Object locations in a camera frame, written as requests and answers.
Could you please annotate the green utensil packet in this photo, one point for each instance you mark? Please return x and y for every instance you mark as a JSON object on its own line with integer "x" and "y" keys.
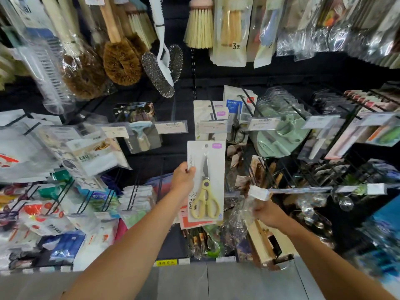
{"x": 386, "y": 134}

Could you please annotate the hanging white card packet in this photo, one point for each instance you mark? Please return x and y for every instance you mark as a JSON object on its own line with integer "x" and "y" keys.
{"x": 203, "y": 110}

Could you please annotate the yellow scissors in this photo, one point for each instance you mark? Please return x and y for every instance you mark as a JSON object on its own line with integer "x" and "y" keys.
{"x": 206, "y": 184}

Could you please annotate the person's left forearm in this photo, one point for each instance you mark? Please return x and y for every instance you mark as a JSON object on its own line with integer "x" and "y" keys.
{"x": 131, "y": 253}

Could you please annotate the red-printed white packet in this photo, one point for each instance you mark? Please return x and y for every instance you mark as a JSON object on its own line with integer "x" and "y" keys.
{"x": 43, "y": 217}

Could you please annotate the plastic-wrapped brown coir brush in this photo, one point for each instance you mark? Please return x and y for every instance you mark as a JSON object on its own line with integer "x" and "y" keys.
{"x": 82, "y": 76}

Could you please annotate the blue and white packet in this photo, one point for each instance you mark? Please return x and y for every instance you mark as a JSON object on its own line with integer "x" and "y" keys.
{"x": 64, "y": 246}

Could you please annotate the row of white price tags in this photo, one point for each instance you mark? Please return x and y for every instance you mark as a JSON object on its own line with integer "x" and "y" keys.
{"x": 262, "y": 124}

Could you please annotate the pink and white utensil packet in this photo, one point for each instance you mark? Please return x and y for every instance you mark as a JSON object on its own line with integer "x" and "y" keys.
{"x": 347, "y": 142}

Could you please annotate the person's left thumb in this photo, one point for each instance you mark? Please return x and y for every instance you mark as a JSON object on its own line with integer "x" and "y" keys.
{"x": 191, "y": 173}

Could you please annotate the white cloth packet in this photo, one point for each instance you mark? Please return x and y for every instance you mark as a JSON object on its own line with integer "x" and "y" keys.
{"x": 97, "y": 159}

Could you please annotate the person's right fingers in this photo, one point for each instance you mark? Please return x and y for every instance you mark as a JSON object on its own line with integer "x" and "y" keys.
{"x": 257, "y": 209}

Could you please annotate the stack of white flat packets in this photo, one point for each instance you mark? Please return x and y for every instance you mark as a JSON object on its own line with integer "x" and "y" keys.
{"x": 137, "y": 199}

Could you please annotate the clear plastic packet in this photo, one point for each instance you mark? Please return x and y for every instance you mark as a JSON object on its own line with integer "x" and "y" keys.
{"x": 242, "y": 212}

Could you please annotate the black scissors packet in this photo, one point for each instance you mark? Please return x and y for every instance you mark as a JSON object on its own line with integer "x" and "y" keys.
{"x": 239, "y": 121}

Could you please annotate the yellow shelf label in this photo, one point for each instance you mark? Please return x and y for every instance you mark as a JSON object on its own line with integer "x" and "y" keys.
{"x": 166, "y": 263}

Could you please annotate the pile of white plastic packets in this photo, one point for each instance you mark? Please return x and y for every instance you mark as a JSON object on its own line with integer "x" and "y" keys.
{"x": 22, "y": 149}

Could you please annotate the dark hair clip packet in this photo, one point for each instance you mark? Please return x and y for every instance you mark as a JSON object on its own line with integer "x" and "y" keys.
{"x": 135, "y": 111}

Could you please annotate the person's right hand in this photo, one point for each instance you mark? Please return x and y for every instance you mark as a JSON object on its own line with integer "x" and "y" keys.
{"x": 270, "y": 214}

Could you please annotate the white hook tag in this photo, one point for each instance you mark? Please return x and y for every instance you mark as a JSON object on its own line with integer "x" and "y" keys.
{"x": 258, "y": 193}

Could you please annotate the clear-wrapped bottle brush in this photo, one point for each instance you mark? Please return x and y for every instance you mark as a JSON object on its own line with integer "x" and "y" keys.
{"x": 47, "y": 78}

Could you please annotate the person's left hand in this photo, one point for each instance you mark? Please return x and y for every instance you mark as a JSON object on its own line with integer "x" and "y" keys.
{"x": 180, "y": 181}

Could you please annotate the packet with blue utensil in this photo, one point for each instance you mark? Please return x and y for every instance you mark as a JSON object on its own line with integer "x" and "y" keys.
{"x": 267, "y": 31}

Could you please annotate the person's right forearm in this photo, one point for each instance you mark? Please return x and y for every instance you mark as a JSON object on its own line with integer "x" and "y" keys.
{"x": 325, "y": 262}

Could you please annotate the wooden box with black part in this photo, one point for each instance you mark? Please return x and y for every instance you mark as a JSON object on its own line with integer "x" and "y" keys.
{"x": 265, "y": 243}

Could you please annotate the packet of bamboo brushes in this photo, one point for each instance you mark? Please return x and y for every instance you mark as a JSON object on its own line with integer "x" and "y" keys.
{"x": 229, "y": 31}

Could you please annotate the row of clear-wrapped hanging packets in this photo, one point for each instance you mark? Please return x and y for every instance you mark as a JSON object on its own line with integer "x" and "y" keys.
{"x": 340, "y": 24}

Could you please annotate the row of green peeler packets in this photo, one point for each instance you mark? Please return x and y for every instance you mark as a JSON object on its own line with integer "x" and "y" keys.
{"x": 281, "y": 137}

